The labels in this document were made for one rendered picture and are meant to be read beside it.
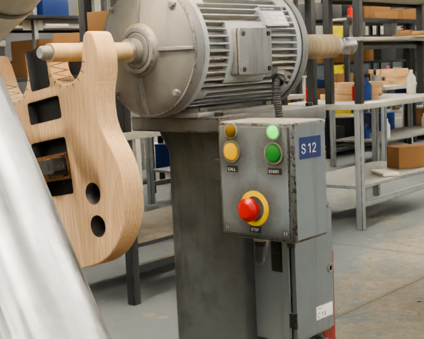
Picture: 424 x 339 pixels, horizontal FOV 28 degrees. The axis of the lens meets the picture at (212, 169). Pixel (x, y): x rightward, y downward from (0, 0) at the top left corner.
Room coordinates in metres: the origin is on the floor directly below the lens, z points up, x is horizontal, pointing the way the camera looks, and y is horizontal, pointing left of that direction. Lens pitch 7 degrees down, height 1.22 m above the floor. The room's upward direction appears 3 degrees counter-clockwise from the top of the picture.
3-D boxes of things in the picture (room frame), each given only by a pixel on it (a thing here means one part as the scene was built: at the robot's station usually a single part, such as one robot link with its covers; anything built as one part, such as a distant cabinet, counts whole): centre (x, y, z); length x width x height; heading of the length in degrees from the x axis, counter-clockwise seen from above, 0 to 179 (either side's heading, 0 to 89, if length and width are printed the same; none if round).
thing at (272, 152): (1.37, -0.10, 1.07); 0.03 x 0.01 x 0.03; 48
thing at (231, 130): (1.43, -0.03, 1.11); 0.03 x 0.01 x 0.03; 48
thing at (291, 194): (1.51, -0.13, 0.99); 0.24 x 0.21 x 0.26; 138
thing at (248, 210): (1.40, -0.06, 0.98); 0.04 x 0.04 x 0.04; 48
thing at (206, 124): (1.78, -0.05, 1.11); 0.36 x 0.24 x 0.04; 138
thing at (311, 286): (1.68, -0.16, 0.93); 0.15 x 0.10 x 0.55; 138
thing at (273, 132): (1.37, -0.10, 1.11); 0.03 x 0.01 x 0.03; 48
